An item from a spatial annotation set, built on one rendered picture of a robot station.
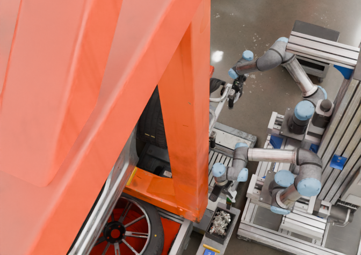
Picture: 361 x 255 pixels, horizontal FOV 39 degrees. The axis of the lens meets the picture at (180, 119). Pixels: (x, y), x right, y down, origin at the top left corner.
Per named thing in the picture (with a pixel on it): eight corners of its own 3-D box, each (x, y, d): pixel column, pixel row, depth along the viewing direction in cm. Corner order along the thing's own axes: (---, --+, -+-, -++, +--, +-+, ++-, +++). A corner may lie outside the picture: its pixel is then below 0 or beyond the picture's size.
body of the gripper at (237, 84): (230, 85, 355) (237, 71, 360) (230, 91, 363) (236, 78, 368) (240, 88, 354) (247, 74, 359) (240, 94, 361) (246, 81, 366)
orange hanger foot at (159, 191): (121, 167, 372) (114, 147, 341) (187, 194, 360) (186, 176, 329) (110, 187, 365) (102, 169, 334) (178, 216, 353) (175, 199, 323)
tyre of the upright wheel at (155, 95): (142, 62, 318) (124, 153, 346) (177, 74, 312) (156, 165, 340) (179, 40, 375) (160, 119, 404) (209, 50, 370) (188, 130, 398)
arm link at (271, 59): (274, 74, 314) (233, 82, 358) (284, 62, 317) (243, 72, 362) (263, 59, 311) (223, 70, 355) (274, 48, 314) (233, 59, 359)
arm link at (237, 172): (248, 160, 281) (228, 158, 285) (245, 179, 276) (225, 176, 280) (249, 166, 288) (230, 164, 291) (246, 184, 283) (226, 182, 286)
